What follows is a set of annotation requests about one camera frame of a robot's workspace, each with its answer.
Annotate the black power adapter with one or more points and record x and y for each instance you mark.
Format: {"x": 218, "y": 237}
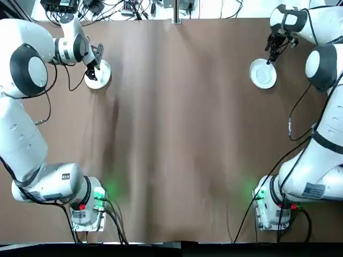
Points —
{"x": 95, "y": 6}

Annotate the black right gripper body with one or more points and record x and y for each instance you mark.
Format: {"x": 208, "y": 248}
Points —
{"x": 278, "y": 39}

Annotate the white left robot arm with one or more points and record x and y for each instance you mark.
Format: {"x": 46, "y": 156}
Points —
{"x": 24, "y": 134}

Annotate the black electronics box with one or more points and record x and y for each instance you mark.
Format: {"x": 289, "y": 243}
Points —
{"x": 57, "y": 4}

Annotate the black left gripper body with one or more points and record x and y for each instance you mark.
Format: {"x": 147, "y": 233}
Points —
{"x": 91, "y": 64}

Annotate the dark electronics box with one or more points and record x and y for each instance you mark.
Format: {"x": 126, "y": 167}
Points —
{"x": 187, "y": 4}

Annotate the grey small box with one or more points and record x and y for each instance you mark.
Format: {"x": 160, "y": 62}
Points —
{"x": 168, "y": 3}

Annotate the white round plate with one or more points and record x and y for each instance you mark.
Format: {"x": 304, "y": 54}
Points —
{"x": 263, "y": 83}
{"x": 103, "y": 77}

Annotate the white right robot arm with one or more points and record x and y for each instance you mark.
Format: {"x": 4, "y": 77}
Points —
{"x": 329, "y": 125}

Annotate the aluminium frame post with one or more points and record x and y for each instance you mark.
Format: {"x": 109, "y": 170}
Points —
{"x": 177, "y": 13}

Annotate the grey usb hub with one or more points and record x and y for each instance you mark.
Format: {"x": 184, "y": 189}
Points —
{"x": 130, "y": 9}

